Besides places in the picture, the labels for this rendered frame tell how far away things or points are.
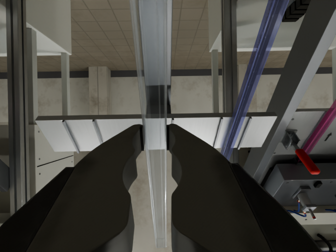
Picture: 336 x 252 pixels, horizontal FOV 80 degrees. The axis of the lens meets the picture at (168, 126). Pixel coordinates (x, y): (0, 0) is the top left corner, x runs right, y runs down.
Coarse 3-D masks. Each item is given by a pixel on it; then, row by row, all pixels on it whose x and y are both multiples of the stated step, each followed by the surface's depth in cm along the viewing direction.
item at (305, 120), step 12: (300, 108) 41; (312, 108) 41; (324, 108) 41; (300, 120) 42; (312, 120) 42; (300, 132) 45; (312, 132) 45; (324, 132) 45; (300, 144) 47; (324, 144) 48; (276, 156) 50; (288, 156) 51; (312, 156) 51; (324, 156) 51
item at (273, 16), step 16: (272, 0) 18; (288, 0) 17; (272, 16) 18; (272, 32) 19; (256, 48) 21; (256, 64) 22; (256, 80) 23; (240, 96) 25; (240, 112) 27; (240, 128) 29; (224, 144) 32
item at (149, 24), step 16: (144, 0) 7; (160, 0) 7; (144, 16) 8; (160, 16) 8; (144, 32) 8; (160, 32) 8; (144, 48) 8; (160, 48) 8; (144, 64) 9; (160, 64) 9; (144, 80) 10; (160, 80) 10; (144, 96) 10; (160, 96) 10; (144, 112) 11; (160, 112) 11; (144, 128) 12; (160, 128) 12; (144, 144) 13; (160, 144) 13; (160, 160) 14; (160, 176) 15; (160, 192) 17; (160, 208) 19; (160, 224) 21; (160, 240) 24
